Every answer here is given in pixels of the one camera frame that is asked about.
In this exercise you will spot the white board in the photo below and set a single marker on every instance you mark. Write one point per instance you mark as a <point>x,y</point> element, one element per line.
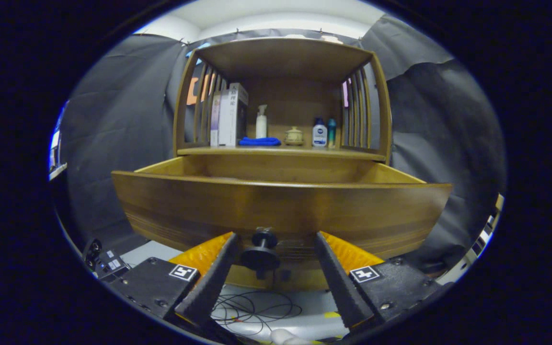
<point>489,227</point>

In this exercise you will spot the black power strip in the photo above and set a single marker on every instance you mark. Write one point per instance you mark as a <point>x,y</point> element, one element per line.
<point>110,264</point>

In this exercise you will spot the yellow tape piece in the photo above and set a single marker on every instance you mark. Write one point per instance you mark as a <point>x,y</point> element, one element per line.
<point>332,315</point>

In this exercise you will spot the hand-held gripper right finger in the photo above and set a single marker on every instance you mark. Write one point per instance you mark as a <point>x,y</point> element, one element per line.
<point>340,282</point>

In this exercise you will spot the wooden drawer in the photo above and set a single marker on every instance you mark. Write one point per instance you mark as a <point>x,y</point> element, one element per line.
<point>281,206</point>

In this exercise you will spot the white bluish device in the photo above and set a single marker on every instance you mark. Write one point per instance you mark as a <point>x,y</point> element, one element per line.
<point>55,172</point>

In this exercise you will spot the wooden cabinet door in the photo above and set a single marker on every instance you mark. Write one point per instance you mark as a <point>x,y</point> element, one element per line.
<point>307,281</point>
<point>242,281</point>

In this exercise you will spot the blue cloth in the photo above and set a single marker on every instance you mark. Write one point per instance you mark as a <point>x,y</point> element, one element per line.
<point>259,141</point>

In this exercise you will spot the white lotion bottle blue cap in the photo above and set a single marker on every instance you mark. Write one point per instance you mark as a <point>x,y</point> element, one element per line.
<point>319,136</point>

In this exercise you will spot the pale purple book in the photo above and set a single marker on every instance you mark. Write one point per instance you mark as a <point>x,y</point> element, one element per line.
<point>214,124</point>

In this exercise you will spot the teal bottle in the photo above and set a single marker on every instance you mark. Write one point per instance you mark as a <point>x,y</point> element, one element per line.
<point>331,132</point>

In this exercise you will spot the beige lidded teacup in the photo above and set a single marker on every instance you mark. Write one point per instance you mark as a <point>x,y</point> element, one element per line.
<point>293,137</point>

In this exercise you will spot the black drawer knob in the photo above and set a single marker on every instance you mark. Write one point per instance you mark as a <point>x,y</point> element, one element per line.
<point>261,258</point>

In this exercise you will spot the white book dark portrait cover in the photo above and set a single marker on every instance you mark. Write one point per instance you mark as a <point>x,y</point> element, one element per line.
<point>228,120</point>

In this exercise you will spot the black backdrop cloth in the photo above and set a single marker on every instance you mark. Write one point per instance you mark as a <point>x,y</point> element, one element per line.
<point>113,120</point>

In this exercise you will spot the white pump bottle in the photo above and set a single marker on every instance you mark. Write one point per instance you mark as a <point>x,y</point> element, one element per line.
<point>261,127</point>

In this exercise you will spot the wooden countertop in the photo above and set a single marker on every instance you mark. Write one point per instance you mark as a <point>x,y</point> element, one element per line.
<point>281,150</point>

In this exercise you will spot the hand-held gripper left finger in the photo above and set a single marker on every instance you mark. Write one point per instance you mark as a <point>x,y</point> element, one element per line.
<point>211,282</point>

